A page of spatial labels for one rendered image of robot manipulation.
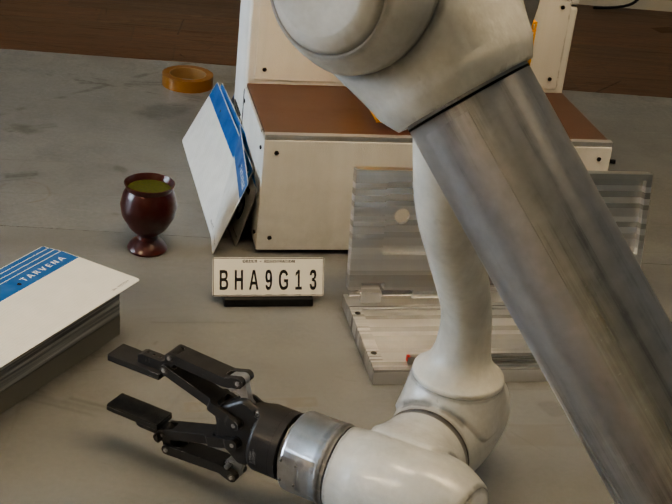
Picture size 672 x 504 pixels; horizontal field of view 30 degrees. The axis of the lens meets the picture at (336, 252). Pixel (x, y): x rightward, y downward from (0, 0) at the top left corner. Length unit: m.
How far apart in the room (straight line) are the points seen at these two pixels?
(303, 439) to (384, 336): 0.44
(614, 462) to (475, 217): 0.20
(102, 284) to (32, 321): 0.12
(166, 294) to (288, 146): 0.28
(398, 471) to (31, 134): 1.26
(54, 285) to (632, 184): 0.83
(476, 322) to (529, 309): 0.41
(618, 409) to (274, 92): 1.22
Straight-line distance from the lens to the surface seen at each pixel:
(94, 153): 2.26
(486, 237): 0.90
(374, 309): 1.77
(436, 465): 1.26
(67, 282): 1.63
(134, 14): 3.07
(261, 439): 1.32
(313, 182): 1.89
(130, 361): 1.41
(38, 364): 1.58
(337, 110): 1.97
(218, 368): 1.35
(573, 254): 0.89
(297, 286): 1.80
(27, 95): 2.52
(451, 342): 1.34
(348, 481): 1.27
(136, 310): 1.76
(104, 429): 1.52
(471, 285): 1.25
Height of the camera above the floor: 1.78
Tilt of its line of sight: 27 degrees down
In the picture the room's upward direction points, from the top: 6 degrees clockwise
